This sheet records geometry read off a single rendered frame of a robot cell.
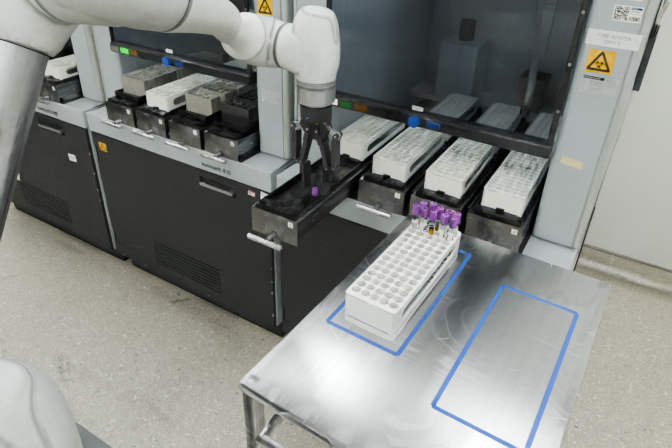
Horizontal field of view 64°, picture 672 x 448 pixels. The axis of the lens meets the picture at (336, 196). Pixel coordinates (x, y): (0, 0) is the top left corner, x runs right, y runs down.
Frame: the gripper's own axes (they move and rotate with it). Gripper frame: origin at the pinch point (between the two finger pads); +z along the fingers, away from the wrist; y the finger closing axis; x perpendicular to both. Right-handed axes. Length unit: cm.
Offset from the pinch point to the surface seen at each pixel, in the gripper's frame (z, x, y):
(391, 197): 6.8, -12.8, -15.6
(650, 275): 82, -132, -91
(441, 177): -1.0, -16.4, -27.1
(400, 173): 1.2, -16.4, -15.9
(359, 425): 2, 55, -42
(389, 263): -3.5, 25.2, -32.5
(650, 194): 45, -132, -80
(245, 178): 16.2, -12.7, 34.0
